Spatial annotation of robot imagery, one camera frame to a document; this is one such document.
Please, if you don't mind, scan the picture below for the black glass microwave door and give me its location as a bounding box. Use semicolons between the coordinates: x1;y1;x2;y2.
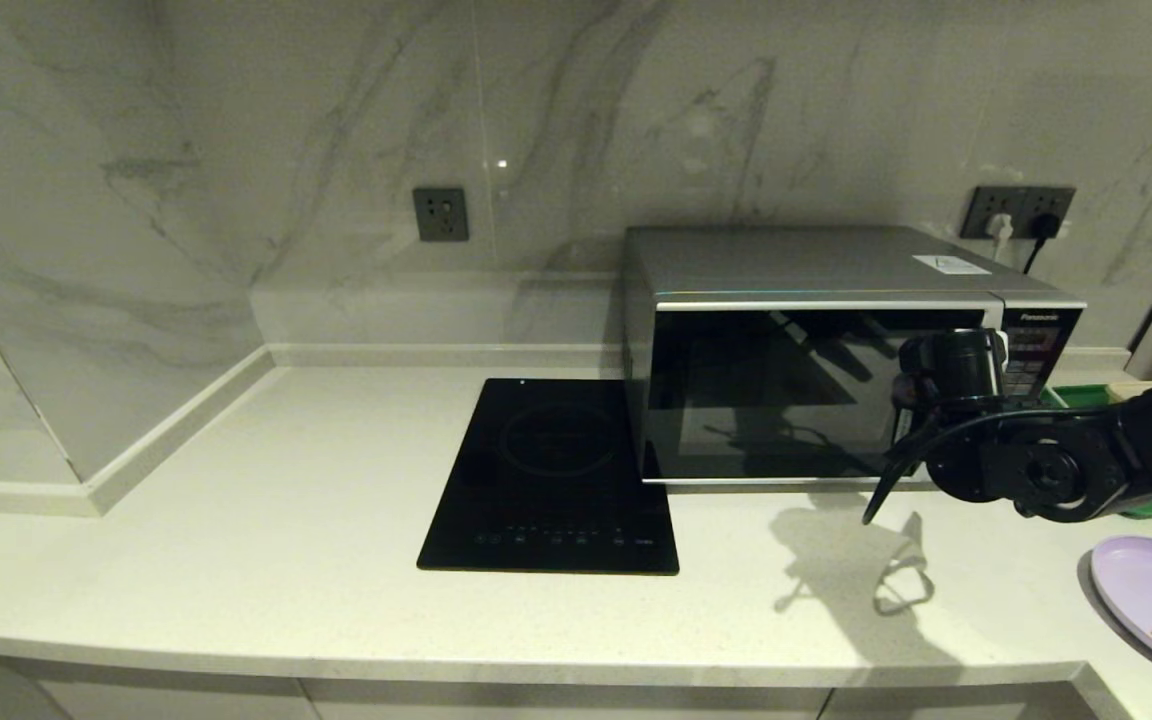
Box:
641;300;1007;486

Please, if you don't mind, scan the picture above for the white paper sheet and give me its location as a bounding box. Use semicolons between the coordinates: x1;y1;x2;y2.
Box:
912;254;993;276

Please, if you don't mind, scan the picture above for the silver microwave oven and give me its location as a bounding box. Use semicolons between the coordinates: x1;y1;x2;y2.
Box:
621;225;1087;491

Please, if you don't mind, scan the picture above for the black induction cooktop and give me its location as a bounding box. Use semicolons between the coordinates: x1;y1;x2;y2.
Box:
416;377;682;577

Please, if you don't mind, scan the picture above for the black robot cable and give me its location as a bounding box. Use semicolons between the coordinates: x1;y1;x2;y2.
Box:
861;408;1127;526

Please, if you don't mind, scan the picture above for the grey double wall socket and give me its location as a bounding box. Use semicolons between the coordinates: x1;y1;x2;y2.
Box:
959;185;1077;241

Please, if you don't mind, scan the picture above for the grey single wall socket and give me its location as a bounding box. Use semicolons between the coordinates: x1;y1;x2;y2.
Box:
412;186;470;243

